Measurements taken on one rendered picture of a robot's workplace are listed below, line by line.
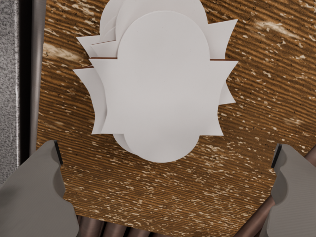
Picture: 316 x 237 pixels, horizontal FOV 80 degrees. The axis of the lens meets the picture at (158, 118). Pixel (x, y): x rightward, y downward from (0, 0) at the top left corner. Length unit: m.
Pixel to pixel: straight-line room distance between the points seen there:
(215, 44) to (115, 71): 0.09
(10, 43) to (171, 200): 0.30
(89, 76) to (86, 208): 0.23
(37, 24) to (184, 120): 0.19
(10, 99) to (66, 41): 0.12
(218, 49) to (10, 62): 0.24
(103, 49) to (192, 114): 0.10
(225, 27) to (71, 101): 0.18
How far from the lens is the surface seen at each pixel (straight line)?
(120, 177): 0.30
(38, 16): 0.26
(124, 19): 0.17
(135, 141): 0.20
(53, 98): 0.26
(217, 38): 0.18
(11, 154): 0.37
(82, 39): 0.21
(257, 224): 0.44
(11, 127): 0.34
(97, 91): 0.20
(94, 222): 0.42
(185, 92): 0.17
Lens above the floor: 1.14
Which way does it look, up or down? 63 degrees down
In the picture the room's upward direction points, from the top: 179 degrees counter-clockwise
